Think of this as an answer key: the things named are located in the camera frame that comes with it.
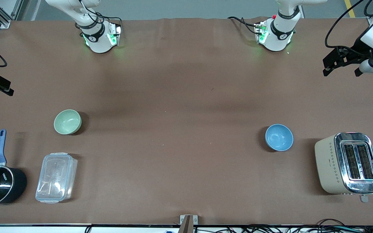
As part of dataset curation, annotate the brown camera mount post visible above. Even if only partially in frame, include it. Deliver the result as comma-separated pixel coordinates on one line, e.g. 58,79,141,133
181,216,194,233

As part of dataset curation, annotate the beige chrome toaster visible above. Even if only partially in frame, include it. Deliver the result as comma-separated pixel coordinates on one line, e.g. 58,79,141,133
314,132,373,204

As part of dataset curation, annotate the green bowl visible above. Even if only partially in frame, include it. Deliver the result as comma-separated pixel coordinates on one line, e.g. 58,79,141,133
54,109,82,135

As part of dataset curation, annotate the blue bowl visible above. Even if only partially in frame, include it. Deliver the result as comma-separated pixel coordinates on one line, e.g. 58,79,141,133
265,124,294,151

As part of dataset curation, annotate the black cable bundle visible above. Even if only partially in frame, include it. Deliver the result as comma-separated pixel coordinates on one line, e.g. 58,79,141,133
193,219,373,233

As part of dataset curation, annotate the metal base connector plate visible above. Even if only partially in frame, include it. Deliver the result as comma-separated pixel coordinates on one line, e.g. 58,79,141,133
108,23,122,47
254,22,268,45

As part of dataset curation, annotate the black saucepan blue handle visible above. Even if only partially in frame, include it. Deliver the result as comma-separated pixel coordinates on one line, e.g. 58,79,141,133
0,129,28,206

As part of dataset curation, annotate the clear plastic food container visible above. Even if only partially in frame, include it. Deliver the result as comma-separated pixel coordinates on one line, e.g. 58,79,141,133
35,152,78,204

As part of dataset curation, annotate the brown table cover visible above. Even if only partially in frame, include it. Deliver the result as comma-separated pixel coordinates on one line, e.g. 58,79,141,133
0,18,373,226

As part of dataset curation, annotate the grey metal camera bracket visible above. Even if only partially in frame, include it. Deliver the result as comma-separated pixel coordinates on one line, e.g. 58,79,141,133
180,215,198,225

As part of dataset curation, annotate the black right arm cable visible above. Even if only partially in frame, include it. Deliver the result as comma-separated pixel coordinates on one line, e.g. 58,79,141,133
76,0,123,37

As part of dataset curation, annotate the black left base cable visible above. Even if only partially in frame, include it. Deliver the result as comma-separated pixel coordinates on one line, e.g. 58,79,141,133
228,16,259,35

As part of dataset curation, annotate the aluminium frame profile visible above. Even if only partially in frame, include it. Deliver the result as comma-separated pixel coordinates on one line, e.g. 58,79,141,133
0,0,23,28

